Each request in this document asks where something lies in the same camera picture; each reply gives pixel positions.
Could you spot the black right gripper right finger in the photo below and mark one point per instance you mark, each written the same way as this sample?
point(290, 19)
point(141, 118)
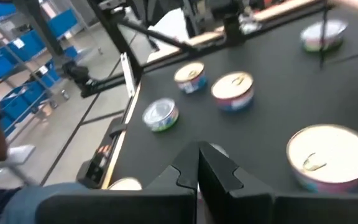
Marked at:
point(228, 202)

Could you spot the blue salmon can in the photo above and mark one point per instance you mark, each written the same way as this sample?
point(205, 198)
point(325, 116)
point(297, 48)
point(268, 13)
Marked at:
point(125, 184)
point(190, 77)
point(232, 91)
point(330, 158)

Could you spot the black metal table frame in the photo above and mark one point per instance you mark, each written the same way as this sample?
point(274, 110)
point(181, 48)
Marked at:
point(113, 31)

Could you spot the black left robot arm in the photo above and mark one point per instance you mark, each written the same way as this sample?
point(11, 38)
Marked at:
point(233, 31)

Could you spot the white corner bracket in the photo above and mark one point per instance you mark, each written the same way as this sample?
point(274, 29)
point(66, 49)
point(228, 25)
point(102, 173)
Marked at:
point(127, 74)

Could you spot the black table-level camera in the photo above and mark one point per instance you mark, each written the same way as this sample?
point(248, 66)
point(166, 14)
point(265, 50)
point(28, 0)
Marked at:
point(90, 174)

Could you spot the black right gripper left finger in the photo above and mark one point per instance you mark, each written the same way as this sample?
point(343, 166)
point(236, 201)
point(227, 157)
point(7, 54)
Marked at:
point(172, 205)

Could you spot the green label tuna can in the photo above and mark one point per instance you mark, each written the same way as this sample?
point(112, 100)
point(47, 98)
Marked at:
point(160, 114)
point(334, 35)

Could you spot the white board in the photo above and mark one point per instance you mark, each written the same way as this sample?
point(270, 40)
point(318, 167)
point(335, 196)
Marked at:
point(169, 31)

